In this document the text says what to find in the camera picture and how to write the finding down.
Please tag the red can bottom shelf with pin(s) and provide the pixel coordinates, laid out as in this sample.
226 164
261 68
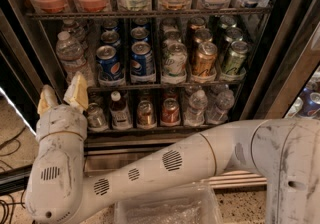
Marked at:
170 113

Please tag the front right Pepsi can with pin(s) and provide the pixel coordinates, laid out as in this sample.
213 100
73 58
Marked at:
142 67

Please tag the front left Pepsi can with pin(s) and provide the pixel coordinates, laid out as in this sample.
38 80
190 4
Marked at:
110 69

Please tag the right bottom water bottle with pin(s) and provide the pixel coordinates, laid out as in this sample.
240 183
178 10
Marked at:
218 112

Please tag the clear water bottle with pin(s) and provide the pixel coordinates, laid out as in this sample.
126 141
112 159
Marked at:
72 57
76 30

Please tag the second row gold can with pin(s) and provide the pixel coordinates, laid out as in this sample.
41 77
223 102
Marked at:
202 35

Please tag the orange can bottom shelf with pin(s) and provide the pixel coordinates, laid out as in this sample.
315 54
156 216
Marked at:
145 115

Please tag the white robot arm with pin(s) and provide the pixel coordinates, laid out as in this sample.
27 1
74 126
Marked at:
285 151

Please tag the middle wire shelf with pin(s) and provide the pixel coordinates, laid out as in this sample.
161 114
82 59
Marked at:
158 86

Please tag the clear plastic bin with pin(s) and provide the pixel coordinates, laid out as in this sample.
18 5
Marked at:
189 204

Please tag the wire shelf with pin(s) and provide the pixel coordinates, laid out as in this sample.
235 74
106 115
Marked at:
149 14
158 86

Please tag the second row left Pepsi can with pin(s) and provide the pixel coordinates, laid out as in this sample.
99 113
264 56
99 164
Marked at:
110 38

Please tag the second row right Pepsi can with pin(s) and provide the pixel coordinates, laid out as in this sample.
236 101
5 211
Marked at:
139 34

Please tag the left bottom water bottle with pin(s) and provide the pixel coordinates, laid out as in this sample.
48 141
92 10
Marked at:
197 104

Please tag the second row green can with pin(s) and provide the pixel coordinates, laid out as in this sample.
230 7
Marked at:
230 35

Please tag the gold soda can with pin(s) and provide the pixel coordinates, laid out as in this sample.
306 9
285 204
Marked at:
202 68

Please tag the open fridge glass door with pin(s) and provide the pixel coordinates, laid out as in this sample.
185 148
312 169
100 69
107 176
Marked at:
18 114

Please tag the white green soda can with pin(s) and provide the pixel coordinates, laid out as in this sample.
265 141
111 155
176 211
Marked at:
174 63

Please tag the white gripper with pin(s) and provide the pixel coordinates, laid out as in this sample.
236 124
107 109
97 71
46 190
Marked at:
61 120

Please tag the second row pepsi can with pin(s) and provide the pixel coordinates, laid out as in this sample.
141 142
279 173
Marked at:
110 38
139 34

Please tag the blue can behind glass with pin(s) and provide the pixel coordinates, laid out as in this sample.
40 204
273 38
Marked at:
311 103

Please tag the steel fridge vent grille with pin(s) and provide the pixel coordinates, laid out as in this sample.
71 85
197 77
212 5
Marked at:
105 161

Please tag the upper wire shelf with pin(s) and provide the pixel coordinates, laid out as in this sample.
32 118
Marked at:
149 14

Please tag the silver can bottom shelf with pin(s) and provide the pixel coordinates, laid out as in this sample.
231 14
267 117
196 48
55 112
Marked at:
96 118

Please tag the brown tea bottle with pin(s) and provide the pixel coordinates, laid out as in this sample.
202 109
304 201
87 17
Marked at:
121 118

